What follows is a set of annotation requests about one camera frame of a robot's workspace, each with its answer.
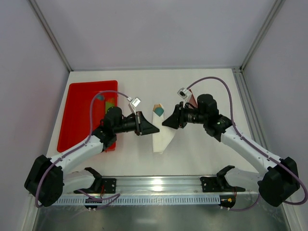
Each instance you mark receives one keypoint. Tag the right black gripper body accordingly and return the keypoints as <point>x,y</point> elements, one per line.
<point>181,115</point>

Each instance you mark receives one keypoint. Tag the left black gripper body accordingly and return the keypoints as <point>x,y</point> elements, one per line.
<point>138,123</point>

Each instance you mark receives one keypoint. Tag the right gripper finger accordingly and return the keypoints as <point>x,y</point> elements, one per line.
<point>171,122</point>
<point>176,113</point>

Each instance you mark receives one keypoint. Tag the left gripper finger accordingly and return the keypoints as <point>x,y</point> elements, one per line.
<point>145,124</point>
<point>148,129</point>

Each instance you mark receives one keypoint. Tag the teal plastic spoon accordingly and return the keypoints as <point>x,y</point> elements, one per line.
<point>159,111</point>

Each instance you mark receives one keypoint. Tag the brown utensil case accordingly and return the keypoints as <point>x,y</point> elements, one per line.
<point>192,99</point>

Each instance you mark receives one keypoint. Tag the white paper napkin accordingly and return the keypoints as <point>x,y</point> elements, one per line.
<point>161,140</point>

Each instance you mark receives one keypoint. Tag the orange plastic fork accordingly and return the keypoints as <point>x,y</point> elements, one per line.
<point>157,106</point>

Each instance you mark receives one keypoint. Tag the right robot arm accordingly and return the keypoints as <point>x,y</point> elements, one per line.
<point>276,178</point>

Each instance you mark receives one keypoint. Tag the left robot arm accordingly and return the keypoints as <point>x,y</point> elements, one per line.
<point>50,177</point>

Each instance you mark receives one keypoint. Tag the green rolled napkin bundle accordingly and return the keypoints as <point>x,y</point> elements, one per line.
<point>109,103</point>

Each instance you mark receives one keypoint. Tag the red plastic tray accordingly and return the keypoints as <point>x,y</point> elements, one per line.
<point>75,125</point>

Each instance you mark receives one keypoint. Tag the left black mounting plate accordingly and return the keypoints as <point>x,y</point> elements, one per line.
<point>108,185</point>

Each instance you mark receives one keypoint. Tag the black mounting plate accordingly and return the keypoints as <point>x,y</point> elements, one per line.
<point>108,185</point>
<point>217,185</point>

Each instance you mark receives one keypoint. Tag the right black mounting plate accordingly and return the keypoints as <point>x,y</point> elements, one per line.
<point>217,185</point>

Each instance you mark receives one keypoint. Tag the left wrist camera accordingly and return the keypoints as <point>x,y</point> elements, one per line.
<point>133,103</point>

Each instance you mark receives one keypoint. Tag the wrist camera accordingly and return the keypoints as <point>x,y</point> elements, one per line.
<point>185,94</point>
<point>133,103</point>

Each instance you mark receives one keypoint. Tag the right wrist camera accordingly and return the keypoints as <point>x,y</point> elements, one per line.
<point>185,94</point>

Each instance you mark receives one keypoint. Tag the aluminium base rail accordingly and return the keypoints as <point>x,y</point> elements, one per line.
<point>156,184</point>

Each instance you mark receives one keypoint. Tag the right side aluminium rail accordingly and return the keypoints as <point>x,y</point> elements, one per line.
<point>249,108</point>

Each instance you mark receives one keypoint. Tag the slotted cable duct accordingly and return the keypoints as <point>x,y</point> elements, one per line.
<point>143,200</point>

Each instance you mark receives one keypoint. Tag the left aluminium frame post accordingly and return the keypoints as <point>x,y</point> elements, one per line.
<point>47,29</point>

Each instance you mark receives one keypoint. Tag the aluminium frame post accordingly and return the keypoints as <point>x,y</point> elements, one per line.
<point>47,29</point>
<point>272,14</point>

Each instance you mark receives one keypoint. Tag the right aluminium frame post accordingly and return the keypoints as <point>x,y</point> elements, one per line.
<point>272,14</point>

